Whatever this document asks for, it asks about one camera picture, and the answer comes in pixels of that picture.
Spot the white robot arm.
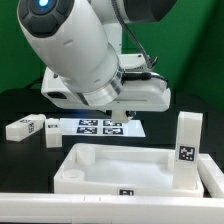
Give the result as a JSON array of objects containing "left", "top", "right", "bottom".
[{"left": 17, "top": 0, "right": 177, "bottom": 111}]

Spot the white tag sheet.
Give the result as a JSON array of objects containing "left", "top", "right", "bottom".
[{"left": 60, "top": 118, "right": 145, "bottom": 137}]

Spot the white front fence bar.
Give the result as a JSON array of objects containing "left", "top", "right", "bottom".
[{"left": 0, "top": 193, "right": 224, "bottom": 224}]

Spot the white fence bar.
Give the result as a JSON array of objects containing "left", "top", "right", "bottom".
[
  {"left": 198, "top": 154, "right": 224, "bottom": 199},
  {"left": 0, "top": 193, "right": 224, "bottom": 224}
]

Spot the white right fence bar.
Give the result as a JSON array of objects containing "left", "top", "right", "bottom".
[{"left": 198, "top": 154, "right": 224, "bottom": 199}]

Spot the white desk top panel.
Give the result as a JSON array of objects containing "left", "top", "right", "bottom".
[{"left": 54, "top": 143, "right": 204, "bottom": 198}]

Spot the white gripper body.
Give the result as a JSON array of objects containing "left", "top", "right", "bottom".
[{"left": 41, "top": 54, "right": 171, "bottom": 112}]

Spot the black cable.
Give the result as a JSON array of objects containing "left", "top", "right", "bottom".
[{"left": 24, "top": 77, "right": 46, "bottom": 90}]

